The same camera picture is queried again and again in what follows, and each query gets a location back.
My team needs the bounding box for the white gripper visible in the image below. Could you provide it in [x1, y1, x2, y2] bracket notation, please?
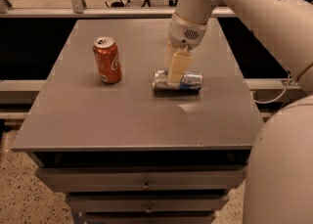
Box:
[164, 13, 207, 83]

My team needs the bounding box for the silver blue redbull can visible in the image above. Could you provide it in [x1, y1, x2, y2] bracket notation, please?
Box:
[153, 69, 203, 91]

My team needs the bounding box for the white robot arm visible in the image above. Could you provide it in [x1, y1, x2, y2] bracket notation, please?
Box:
[165, 0, 313, 224]

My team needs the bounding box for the red coca-cola can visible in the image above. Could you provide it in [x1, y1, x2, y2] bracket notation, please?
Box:
[93, 36, 122, 84]

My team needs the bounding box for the grey drawer cabinet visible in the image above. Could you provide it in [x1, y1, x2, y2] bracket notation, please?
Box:
[13, 19, 263, 216]

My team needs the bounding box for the top grey drawer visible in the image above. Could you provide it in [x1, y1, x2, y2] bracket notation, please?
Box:
[36, 167, 246, 193]

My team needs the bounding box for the grey drawer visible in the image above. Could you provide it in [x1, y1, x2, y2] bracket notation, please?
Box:
[67, 192, 229, 213]
[36, 167, 246, 193]
[84, 214, 216, 224]

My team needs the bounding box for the middle grey drawer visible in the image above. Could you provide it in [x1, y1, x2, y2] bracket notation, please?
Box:
[67, 192, 229, 213]

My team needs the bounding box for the bottom grey drawer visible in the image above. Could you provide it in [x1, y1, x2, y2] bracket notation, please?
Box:
[84, 214, 216, 224]

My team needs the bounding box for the metal railing frame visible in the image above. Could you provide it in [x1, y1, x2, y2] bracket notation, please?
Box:
[0, 0, 313, 105]

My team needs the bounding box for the white cable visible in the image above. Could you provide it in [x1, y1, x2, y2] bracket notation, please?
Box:
[253, 72, 291, 106]

